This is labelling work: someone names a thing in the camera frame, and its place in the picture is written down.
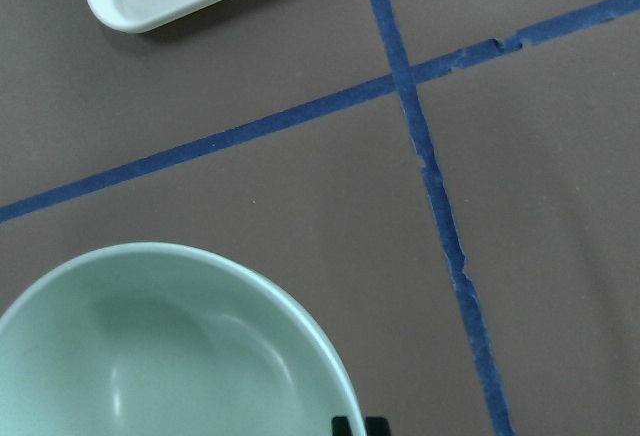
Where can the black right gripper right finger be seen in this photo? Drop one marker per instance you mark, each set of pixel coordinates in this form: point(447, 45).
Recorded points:
point(377, 426)

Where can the green bowl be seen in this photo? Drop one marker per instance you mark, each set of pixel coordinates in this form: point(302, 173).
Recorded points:
point(163, 339)

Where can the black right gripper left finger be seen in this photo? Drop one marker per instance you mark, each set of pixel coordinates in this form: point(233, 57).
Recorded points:
point(340, 426)

